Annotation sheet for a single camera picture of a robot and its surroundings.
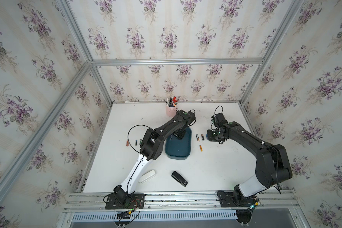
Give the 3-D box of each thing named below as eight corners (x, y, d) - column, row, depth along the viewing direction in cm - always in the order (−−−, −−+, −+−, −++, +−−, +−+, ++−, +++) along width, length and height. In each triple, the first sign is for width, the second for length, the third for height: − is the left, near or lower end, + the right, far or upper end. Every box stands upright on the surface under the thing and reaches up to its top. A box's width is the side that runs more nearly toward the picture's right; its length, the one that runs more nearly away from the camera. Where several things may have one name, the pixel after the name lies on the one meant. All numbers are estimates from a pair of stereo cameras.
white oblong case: (140, 185, 80) (139, 183, 77) (138, 180, 82) (137, 178, 79) (156, 175, 84) (156, 173, 81) (154, 171, 86) (153, 168, 83)
